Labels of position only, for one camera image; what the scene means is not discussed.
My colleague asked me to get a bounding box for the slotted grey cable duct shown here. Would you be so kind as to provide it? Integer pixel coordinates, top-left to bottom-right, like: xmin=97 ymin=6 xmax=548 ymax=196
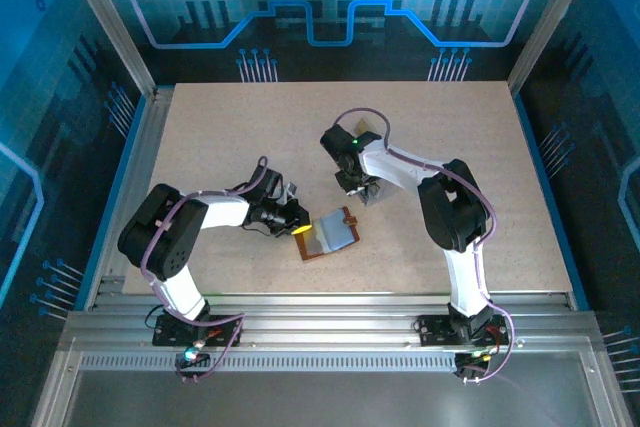
xmin=78 ymin=352 xmax=464 ymax=374

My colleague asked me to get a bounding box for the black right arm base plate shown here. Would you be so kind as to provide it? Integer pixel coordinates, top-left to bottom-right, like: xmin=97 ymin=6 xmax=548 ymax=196
xmin=417 ymin=314 xmax=511 ymax=348

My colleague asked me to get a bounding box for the aluminium frame post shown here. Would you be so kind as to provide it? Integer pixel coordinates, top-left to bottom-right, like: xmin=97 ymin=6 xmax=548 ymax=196
xmin=505 ymin=0 xmax=602 ymax=94
xmin=55 ymin=0 xmax=159 ymax=98

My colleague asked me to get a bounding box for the aluminium side rail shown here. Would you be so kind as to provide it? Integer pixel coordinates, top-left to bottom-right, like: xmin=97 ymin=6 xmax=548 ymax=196
xmin=83 ymin=85 xmax=175 ymax=311

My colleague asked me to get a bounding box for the clear acrylic card stand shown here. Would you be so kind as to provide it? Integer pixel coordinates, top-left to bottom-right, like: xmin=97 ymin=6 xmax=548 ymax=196
xmin=352 ymin=117 xmax=402 ymax=208

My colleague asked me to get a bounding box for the brown leather card holder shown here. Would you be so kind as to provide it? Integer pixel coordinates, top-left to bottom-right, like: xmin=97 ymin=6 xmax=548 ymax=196
xmin=293 ymin=205 xmax=361 ymax=263

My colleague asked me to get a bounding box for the small LED connector board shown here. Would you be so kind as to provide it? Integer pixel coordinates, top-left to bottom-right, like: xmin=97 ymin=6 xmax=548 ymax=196
xmin=174 ymin=345 xmax=212 ymax=373
xmin=453 ymin=349 xmax=494 ymax=373

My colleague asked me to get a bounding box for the aluminium frame rail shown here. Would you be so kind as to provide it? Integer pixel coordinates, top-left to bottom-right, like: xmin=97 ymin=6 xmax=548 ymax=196
xmin=58 ymin=290 xmax=609 ymax=354

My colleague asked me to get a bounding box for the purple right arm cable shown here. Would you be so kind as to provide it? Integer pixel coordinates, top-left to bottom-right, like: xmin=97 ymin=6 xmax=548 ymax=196
xmin=332 ymin=106 xmax=516 ymax=386

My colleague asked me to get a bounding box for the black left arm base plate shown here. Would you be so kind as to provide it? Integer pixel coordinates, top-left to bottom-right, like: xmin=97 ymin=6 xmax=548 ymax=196
xmin=152 ymin=314 xmax=241 ymax=348

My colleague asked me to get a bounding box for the grey metal plate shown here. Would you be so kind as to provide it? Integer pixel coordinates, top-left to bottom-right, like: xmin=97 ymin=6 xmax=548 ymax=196
xmin=29 ymin=346 xmax=634 ymax=427

